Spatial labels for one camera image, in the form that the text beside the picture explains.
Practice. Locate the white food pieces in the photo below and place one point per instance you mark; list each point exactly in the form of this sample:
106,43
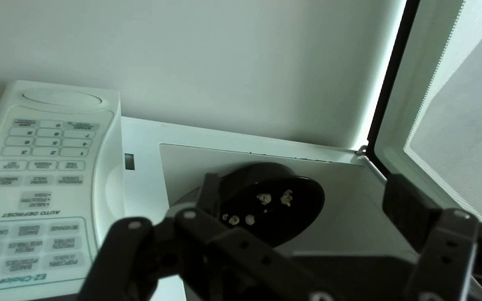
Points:
263,199

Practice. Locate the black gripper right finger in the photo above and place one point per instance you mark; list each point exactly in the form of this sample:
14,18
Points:
447,247

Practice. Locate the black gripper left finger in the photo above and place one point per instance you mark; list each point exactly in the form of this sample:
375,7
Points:
225,253

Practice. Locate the white microwave oven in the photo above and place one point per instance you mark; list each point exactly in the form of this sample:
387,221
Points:
51,167

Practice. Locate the black round bowl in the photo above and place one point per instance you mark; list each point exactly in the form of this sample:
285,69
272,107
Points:
285,222

